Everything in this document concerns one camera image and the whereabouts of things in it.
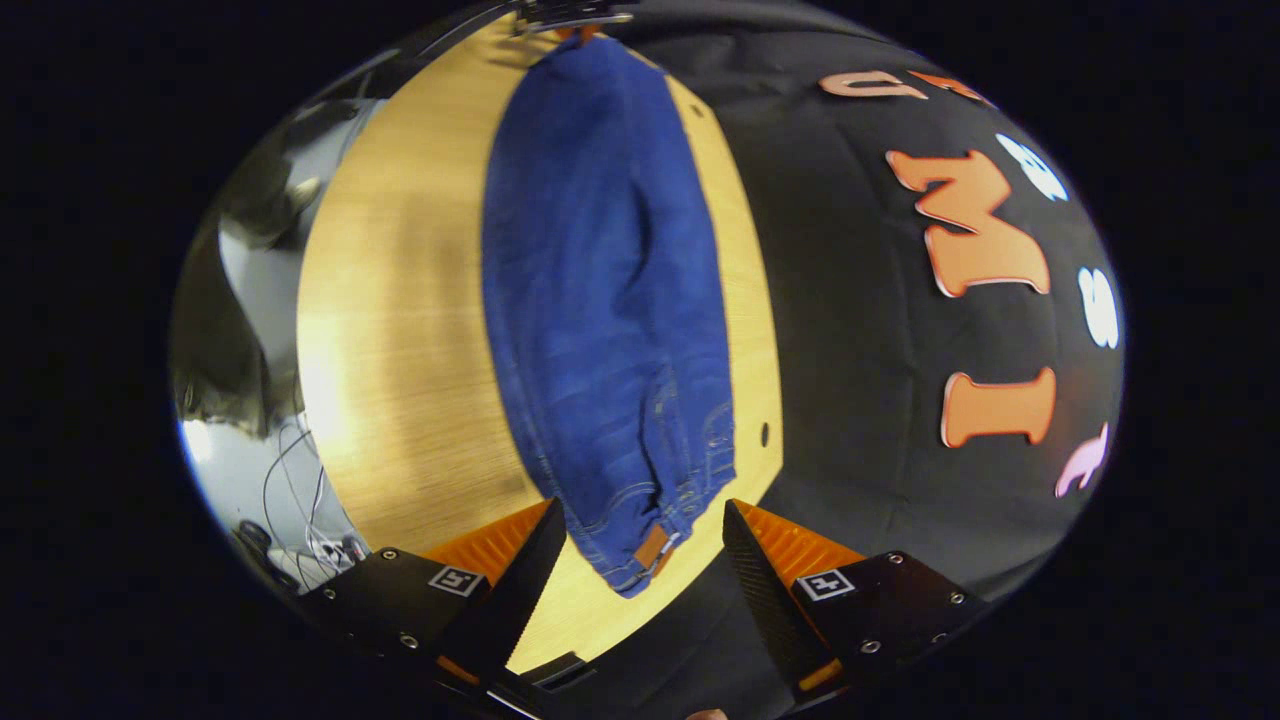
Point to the blue denim jeans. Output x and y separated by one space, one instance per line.
600 300

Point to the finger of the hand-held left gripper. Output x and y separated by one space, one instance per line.
583 34

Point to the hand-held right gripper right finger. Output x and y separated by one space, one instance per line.
765 590

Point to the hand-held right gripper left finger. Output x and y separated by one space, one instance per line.
520 590

